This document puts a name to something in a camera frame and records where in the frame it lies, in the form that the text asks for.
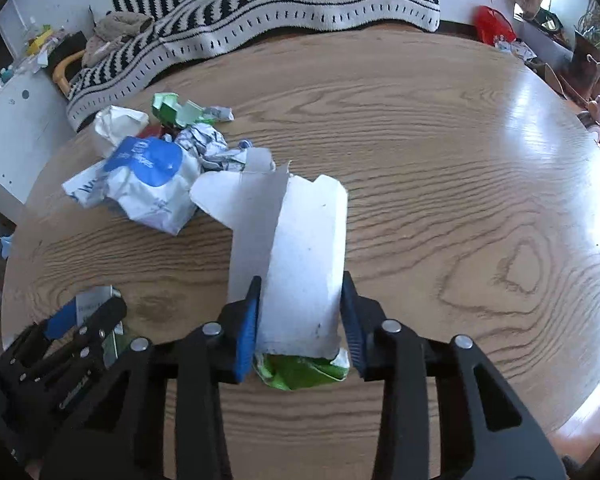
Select blue white plastic bag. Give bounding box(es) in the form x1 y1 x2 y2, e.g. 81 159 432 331
62 136 203 236

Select red plastic bag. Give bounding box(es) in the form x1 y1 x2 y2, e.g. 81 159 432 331
474 6 517 46

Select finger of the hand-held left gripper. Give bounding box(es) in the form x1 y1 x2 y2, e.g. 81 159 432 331
74 297 129 357
10 297 84 361

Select white cabinet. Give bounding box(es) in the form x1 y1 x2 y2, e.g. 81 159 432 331
0 67 78 211

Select red wrapper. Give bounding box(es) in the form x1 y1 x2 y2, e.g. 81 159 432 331
140 125 178 141

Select black box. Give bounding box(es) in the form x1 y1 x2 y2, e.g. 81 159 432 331
47 31 88 73

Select black white striped blanket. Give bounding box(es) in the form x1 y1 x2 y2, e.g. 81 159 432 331
66 0 441 133

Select yellow toy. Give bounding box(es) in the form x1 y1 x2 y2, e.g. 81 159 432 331
25 27 56 56

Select crumpled white paper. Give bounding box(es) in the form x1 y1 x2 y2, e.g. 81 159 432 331
94 106 150 158

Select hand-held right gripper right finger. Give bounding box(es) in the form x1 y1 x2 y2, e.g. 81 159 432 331
341 271 568 480

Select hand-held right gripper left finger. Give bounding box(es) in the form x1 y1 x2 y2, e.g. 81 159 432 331
40 276 263 480

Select torn green carton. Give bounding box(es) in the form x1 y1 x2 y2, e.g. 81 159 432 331
151 92 234 128

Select dark round pot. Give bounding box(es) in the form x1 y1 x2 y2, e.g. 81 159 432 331
537 7 566 36

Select wooden sofa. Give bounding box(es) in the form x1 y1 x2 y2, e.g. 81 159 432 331
52 0 438 96

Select crumpled silver foil wrapper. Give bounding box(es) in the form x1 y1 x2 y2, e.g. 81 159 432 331
175 122 253 173

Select crumpled papers on floor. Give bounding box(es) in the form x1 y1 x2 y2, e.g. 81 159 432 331
495 40 538 63

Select brown garment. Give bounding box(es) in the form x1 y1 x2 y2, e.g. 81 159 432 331
82 11 155 68

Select green white carton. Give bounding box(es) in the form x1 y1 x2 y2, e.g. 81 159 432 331
190 148 352 392

